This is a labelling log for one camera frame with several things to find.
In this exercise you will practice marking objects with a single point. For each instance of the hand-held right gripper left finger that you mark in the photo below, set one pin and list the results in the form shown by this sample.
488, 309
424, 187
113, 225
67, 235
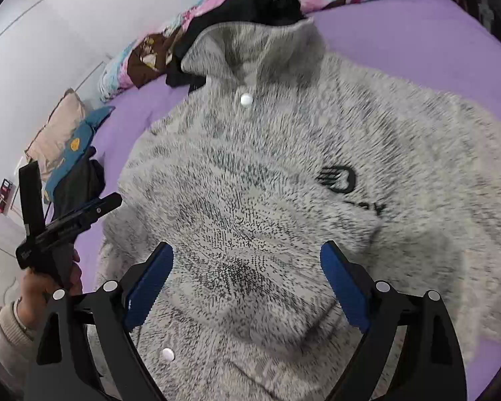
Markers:
150, 288

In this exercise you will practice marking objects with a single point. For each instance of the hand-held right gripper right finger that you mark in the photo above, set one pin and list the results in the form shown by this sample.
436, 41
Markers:
342, 284

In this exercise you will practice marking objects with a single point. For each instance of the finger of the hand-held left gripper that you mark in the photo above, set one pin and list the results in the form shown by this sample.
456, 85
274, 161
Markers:
30, 196
92, 211

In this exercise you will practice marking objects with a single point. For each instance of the grey fleece jacket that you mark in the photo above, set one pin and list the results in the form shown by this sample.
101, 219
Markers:
275, 167

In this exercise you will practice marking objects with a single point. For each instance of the person's left hand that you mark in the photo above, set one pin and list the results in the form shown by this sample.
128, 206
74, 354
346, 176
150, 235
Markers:
35, 296

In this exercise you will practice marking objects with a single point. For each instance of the dark cloth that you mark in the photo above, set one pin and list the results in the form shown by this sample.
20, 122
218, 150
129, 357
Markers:
79, 179

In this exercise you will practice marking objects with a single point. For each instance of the blue pillow with orange print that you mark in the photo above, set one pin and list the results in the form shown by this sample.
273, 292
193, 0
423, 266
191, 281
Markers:
77, 146

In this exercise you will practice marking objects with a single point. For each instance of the beige pillow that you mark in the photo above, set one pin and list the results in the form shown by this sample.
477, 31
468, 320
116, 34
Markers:
58, 129

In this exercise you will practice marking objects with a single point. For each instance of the purple bed sheet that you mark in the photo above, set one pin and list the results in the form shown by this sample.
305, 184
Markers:
401, 37

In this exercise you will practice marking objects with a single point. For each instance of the black garment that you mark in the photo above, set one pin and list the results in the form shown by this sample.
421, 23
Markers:
242, 4

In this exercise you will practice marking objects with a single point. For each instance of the red item by wall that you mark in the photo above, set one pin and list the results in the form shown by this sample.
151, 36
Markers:
2, 196

